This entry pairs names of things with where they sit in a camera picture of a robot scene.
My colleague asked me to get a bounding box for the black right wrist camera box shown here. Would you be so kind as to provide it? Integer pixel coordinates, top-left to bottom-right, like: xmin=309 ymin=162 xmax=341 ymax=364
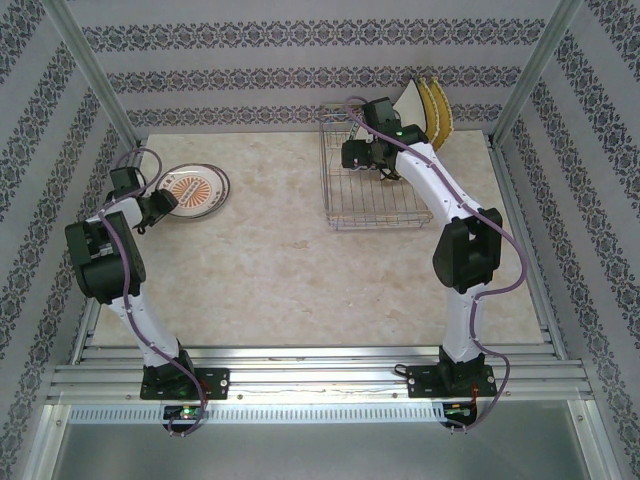
xmin=360 ymin=96 xmax=401 ymax=129

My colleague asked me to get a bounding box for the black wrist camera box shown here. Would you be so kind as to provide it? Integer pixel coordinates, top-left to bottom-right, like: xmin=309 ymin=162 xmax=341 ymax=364
xmin=360 ymin=96 xmax=401 ymax=129
xmin=109 ymin=167 xmax=144 ymax=194

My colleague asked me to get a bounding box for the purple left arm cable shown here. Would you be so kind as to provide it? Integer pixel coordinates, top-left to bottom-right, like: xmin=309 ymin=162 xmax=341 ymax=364
xmin=97 ymin=147 xmax=209 ymax=440

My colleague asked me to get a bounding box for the grey metal panel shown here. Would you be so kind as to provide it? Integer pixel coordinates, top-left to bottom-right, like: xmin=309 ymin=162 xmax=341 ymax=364
xmin=47 ymin=422 xmax=601 ymax=480

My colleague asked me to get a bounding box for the aluminium mounting rail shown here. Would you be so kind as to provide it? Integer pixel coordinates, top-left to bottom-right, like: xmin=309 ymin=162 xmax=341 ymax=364
xmin=47 ymin=344 xmax=596 ymax=404

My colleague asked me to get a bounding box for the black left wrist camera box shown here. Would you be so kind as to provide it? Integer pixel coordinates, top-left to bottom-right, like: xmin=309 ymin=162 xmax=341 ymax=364
xmin=109 ymin=167 xmax=144 ymax=194

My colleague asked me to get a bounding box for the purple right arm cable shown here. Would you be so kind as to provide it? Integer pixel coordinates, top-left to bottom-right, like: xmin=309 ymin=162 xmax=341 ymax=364
xmin=344 ymin=95 xmax=526 ymax=436

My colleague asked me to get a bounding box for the round white plate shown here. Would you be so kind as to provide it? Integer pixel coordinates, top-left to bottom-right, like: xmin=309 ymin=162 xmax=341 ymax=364
xmin=159 ymin=163 xmax=233 ymax=222

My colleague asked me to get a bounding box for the aluminium frame post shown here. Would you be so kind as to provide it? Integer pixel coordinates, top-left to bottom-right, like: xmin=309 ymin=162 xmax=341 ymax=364
xmin=491 ymin=0 xmax=585 ymax=147
xmin=47 ymin=0 xmax=149 ymax=146

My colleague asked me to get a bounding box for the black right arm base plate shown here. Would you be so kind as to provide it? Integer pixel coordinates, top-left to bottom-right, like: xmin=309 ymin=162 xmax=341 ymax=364
xmin=407 ymin=364 xmax=496 ymax=400

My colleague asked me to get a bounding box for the steel wire dish rack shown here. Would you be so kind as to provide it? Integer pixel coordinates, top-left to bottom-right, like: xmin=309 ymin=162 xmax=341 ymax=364
xmin=318 ymin=102 xmax=435 ymax=234

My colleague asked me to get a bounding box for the white plate with black rim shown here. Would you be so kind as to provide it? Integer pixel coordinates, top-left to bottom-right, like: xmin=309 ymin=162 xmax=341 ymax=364
xmin=392 ymin=78 xmax=430 ymax=135

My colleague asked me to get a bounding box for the white slotted cable duct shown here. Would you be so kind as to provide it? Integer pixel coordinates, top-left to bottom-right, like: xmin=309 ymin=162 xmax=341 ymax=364
xmin=67 ymin=403 xmax=447 ymax=424

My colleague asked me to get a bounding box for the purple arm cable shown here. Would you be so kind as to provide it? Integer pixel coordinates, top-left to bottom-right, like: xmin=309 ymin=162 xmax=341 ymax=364
xmin=344 ymin=95 xmax=526 ymax=436
xmin=97 ymin=147 xmax=209 ymax=440

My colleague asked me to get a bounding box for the aluminium side rail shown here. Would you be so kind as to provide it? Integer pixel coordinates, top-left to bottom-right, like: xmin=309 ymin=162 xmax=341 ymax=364
xmin=69 ymin=297 xmax=101 ymax=369
xmin=487 ymin=134 xmax=569 ymax=359

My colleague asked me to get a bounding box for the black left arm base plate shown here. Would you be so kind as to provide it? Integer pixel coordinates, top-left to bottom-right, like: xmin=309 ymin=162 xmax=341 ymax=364
xmin=141 ymin=367 xmax=231 ymax=401

